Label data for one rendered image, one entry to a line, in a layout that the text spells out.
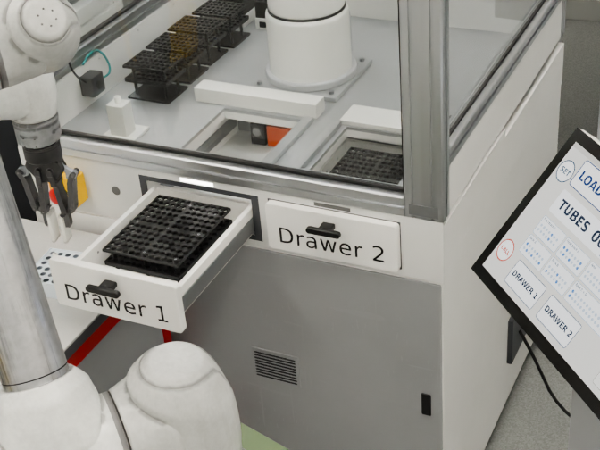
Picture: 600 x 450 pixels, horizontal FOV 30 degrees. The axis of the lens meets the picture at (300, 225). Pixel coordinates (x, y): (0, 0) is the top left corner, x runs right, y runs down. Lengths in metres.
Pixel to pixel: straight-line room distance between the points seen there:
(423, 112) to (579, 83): 2.85
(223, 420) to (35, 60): 0.60
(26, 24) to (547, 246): 0.91
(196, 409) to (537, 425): 1.61
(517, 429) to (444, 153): 1.20
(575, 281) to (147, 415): 0.70
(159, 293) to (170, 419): 0.50
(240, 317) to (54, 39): 1.12
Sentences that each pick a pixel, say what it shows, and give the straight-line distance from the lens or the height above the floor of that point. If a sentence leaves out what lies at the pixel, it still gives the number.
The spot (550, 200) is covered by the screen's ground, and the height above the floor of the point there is 1.10.
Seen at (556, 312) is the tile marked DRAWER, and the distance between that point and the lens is 1.85.
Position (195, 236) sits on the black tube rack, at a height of 0.90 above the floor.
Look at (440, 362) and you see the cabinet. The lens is 2.38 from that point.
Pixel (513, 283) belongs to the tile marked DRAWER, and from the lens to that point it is 1.93.
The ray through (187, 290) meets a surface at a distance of 2.17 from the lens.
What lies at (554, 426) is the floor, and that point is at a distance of 3.13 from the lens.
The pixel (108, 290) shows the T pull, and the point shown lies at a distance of 2.14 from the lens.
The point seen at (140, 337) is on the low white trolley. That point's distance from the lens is 2.54.
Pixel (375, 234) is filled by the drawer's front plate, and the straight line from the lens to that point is 2.22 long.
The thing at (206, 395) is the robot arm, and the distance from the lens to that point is 1.67.
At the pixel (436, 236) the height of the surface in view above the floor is 0.91.
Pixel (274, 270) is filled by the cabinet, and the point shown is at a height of 0.74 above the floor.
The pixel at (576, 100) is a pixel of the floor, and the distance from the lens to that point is 4.74.
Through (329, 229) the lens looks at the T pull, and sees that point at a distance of 2.23.
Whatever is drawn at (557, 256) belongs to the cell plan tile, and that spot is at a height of 1.06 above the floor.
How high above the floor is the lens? 2.13
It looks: 33 degrees down
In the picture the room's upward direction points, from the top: 5 degrees counter-clockwise
